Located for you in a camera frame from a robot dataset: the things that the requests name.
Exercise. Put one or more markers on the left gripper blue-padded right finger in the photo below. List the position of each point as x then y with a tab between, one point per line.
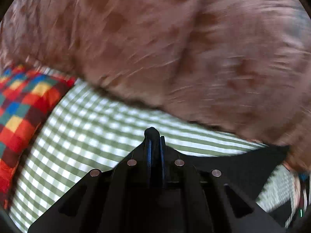
223	208

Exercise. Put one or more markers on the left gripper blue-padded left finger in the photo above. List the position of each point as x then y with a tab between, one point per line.
102	201

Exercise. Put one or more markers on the black embroidered pants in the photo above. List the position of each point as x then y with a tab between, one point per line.
248	171

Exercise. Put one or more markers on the green white checkered bedsheet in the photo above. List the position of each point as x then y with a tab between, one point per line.
88	129

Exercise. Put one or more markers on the multicolour checkered pillow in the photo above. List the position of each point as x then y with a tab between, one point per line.
27	98

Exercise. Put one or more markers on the brown floral curtain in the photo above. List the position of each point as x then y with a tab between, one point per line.
242	66

